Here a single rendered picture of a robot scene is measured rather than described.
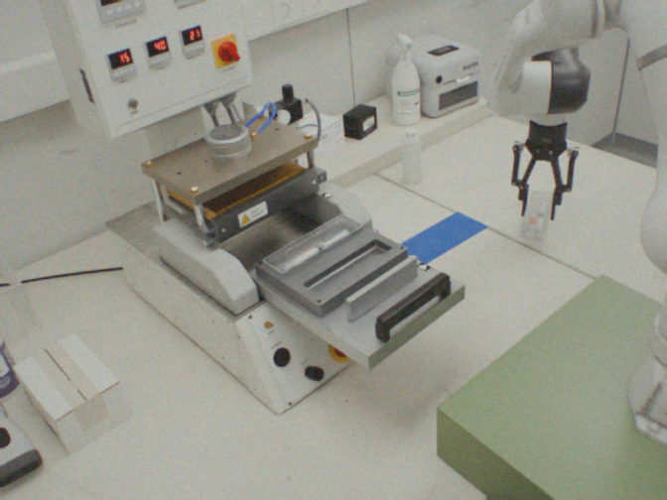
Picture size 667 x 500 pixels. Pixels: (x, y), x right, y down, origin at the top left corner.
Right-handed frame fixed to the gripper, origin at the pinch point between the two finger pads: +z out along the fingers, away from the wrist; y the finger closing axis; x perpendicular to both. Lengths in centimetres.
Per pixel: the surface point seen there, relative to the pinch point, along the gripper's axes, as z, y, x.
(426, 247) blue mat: 8.7, -22.8, -10.9
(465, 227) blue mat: 8.8, -16.1, -0.8
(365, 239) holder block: -16, -24, -44
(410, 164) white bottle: 3.0, -34.3, 15.9
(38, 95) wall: -30, -104, -30
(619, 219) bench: 8.7, 17.4, 11.2
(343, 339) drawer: -14, -20, -66
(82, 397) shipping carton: -1, -63, -79
